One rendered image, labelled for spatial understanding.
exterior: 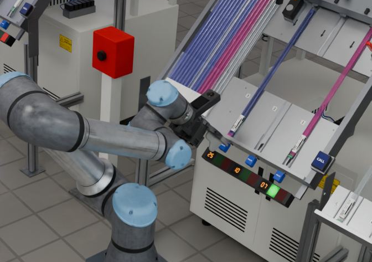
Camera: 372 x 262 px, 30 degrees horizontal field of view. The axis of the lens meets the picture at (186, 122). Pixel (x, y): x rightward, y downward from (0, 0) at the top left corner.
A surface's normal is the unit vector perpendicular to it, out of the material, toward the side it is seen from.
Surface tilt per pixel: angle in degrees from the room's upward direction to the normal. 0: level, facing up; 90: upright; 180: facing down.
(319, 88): 0
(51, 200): 0
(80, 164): 91
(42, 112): 41
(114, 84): 90
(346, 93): 0
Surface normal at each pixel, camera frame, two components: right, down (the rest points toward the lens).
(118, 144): 0.62, 0.37
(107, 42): -0.69, 0.30
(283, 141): -0.41, -0.40
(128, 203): 0.17, -0.80
